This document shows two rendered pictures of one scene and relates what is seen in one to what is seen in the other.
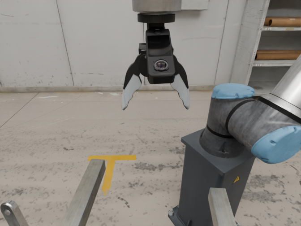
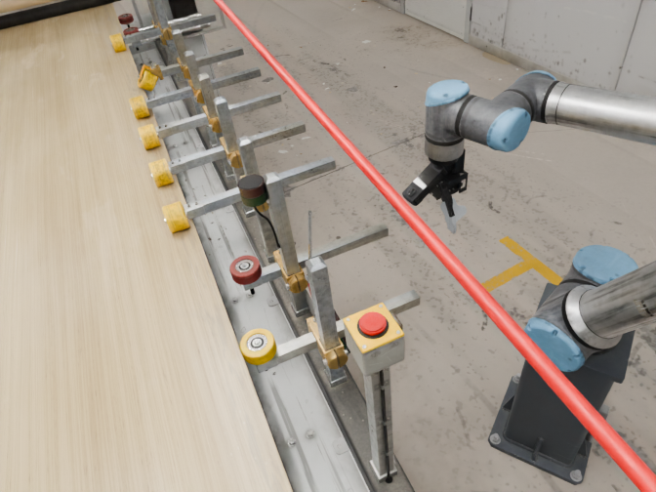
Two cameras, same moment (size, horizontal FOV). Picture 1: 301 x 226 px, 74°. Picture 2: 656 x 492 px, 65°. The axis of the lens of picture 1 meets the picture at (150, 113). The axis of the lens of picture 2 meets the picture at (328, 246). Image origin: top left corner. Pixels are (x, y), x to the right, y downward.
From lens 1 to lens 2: 1.10 m
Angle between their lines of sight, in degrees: 55
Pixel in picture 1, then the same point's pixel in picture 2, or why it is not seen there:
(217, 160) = not seen: hidden behind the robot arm
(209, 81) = not seen: outside the picture
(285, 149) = (549, 350)
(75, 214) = (345, 241)
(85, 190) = (359, 235)
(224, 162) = not seen: hidden behind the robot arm
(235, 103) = (576, 276)
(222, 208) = (401, 299)
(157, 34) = (433, 168)
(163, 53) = (421, 184)
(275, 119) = (554, 311)
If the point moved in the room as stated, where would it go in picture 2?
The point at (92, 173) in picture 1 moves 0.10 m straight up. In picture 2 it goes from (372, 230) to (371, 203)
